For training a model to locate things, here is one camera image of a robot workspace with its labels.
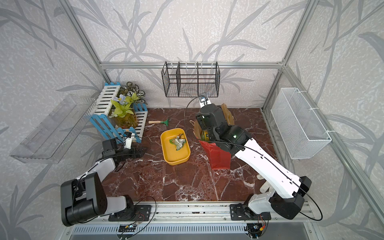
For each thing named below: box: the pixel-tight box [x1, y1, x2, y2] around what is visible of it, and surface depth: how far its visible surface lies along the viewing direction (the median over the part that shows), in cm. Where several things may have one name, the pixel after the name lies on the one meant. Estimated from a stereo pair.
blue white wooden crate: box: [89, 82, 148, 144], surface depth 92 cm
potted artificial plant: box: [109, 81, 148, 129], surface depth 94 cm
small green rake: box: [148, 119, 169, 127], surface depth 114 cm
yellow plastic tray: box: [160, 128, 191, 166], surface depth 98 cm
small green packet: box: [169, 136, 186, 151], surface depth 97 cm
